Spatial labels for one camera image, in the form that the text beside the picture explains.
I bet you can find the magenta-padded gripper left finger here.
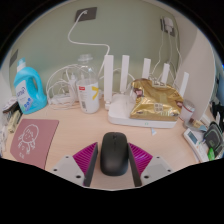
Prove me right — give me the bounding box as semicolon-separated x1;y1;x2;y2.
49;141;100;188

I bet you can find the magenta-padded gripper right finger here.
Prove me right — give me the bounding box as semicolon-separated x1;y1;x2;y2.
127;142;175;188

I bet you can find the black computer mouse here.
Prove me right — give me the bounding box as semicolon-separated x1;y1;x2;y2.
100;131;130;177

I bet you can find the dusty pink printed mouse pad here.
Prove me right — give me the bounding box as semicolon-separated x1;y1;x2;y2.
9;118;60;170

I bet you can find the white router with antennas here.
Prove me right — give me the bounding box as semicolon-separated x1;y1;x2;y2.
103;54;190;129

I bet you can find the white handheld device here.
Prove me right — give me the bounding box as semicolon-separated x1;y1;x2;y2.
182;128;210;163

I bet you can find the gold foil snack bag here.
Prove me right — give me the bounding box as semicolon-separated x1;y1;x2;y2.
129;78;185;122

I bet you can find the white power strip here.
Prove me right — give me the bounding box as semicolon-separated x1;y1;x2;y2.
48;93;81;106

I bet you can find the small white jar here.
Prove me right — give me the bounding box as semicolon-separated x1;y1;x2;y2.
179;99;196;123

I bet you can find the black zip pouch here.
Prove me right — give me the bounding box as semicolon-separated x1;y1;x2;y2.
203;121;224;158

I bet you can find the pale yellow small carton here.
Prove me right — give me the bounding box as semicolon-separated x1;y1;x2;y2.
7;109;22;134

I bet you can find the clear plastic bag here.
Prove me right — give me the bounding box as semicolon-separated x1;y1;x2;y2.
0;124;9;157

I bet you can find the blue detergent bottle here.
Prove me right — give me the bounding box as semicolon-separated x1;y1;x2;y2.
13;57;48;115

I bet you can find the flat printed box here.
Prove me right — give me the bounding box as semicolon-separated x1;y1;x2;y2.
2;96;20;126

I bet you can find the white coiled cable bundle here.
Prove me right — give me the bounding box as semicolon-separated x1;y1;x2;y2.
45;63;82;110

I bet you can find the dark grey wall plate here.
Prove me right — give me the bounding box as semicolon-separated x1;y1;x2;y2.
9;49;19;68

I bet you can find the white cable from wall socket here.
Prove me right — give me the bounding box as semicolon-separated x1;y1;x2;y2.
67;9;111;78

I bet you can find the white wall charger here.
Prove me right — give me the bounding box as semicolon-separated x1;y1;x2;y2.
160;16;177;37

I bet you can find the grey wall socket plate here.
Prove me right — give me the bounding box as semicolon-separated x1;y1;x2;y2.
74;6;98;23

